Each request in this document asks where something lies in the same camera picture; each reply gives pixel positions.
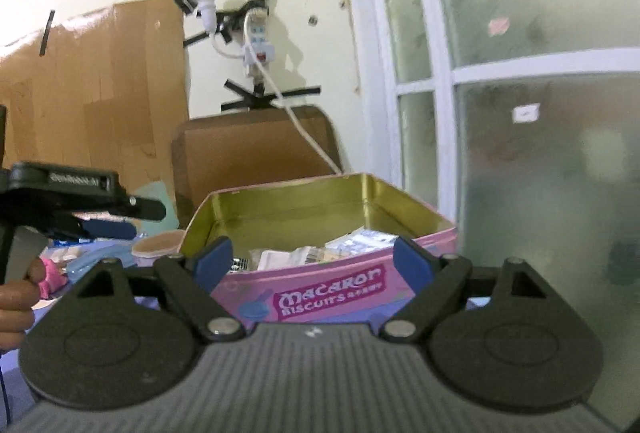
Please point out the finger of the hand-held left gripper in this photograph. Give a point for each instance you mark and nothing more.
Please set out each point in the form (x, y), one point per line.
(112, 229)
(145, 208)

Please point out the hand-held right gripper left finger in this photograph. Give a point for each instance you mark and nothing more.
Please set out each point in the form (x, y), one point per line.
(216, 263)

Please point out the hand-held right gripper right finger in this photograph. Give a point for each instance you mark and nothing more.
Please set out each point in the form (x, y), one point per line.
(407, 259)

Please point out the light blue cloth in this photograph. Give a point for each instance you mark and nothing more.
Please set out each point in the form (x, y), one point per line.
(85, 265)

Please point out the pink biscuit tin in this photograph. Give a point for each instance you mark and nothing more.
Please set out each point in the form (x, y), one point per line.
(325, 293)

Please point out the person's left hand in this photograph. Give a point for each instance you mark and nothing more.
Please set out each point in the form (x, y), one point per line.
(15, 308)

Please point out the teal paper sheet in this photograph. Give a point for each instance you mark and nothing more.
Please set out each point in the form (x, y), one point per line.
(159, 199)

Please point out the round snack can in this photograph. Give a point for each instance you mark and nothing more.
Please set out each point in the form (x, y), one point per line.
(157, 244)

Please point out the blue white packet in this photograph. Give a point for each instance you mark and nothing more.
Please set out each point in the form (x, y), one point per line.
(360, 240)

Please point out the brown cardboard sheet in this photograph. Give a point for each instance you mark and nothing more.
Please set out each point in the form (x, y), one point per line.
(95, 103)

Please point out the brown cardboard box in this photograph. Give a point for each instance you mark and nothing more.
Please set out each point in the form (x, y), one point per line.
(250, 153)

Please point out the blue tablecloth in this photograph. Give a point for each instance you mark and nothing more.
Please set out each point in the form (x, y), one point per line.
(14, 380)

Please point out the white glass sticker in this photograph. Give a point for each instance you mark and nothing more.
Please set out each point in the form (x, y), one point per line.
(526, 113)

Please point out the white power strip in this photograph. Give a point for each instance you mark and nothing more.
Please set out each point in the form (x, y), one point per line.
(257, 38)

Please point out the pink glass sticker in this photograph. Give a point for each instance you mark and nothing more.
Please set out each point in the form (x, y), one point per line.
(499, 26)

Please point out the white window frame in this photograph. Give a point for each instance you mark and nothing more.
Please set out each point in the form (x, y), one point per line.
(441, 63)

